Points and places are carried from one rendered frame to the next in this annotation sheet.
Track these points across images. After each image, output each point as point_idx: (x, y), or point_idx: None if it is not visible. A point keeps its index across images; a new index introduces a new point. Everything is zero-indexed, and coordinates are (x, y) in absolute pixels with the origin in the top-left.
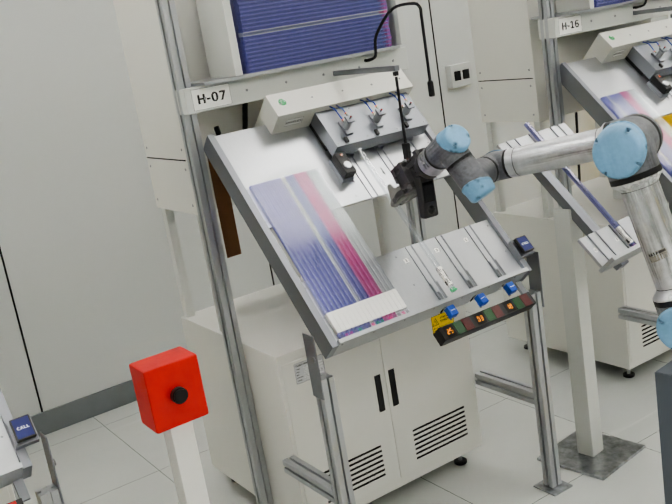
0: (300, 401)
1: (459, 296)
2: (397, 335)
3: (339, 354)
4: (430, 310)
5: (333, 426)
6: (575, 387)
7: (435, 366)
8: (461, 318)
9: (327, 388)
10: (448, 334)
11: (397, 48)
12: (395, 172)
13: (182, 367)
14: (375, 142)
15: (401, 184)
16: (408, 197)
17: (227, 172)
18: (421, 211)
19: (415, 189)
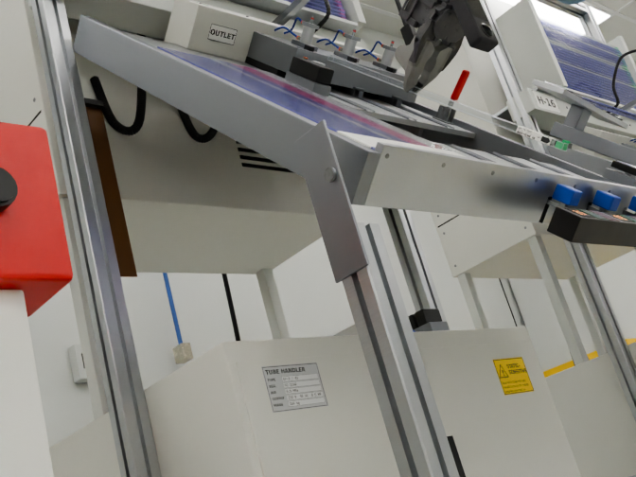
0: (284, 452)
1: (571, 177)
2: (446, 374)
3: (349, 375)
4: (530, 182)
5: (398, 339)
6: None
7: (522, 454)
8: (539, 379)
9: (370, 244)
10: (580, 214)
11: (354, 25)
12: (408, 9)
13: (7, 138)
14: (351, 77)
15: (422, 21)
16: (433, 62)
17: (116, 36)
18: (470, 32)
19: (450, 16)
